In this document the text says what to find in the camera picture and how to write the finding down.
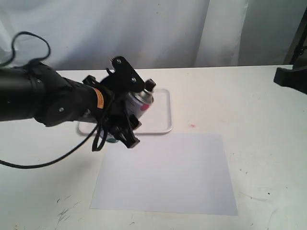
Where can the white plastic tray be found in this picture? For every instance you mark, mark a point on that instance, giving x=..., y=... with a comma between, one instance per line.
x=157, y=120

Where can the white polka-dot spray can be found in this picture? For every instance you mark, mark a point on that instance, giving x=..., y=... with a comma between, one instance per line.
x=136, y=103

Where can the white backdrop cloth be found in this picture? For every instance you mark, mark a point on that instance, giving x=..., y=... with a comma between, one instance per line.
x=86, y=34

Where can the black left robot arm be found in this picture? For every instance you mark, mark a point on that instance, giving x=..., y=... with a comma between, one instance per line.
x=39, y=92

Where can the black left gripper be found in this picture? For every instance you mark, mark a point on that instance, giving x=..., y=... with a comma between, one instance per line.
x=118, y=127

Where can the white paper sheet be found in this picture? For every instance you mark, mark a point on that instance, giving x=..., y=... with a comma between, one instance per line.
x=179, y=173

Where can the dark metal stand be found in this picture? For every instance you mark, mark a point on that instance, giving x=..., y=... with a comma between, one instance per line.
x=297, y=52

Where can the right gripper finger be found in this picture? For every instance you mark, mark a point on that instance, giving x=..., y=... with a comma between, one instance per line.
x=292, y=78

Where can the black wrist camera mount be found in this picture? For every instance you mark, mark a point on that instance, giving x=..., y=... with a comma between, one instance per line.
x=124, y=78

